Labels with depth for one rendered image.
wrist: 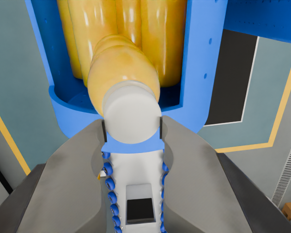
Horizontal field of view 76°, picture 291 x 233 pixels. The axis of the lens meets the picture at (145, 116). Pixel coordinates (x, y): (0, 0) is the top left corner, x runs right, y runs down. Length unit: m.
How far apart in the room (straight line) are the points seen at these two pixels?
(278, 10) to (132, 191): 0.80
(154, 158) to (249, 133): 1.54
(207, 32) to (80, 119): 0.18
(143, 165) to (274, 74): 1.48
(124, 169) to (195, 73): 0.54
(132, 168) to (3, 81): 1.33
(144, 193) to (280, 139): 1.85
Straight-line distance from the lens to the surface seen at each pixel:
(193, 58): 0.23
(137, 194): 0.75
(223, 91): 1.56
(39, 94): 1.71
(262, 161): 2.48
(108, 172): 0.65
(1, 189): 2.35
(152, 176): 0.75
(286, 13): 0.79
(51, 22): 0.39
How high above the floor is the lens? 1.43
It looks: 60 degrees down
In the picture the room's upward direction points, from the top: 171 degrees clockwise
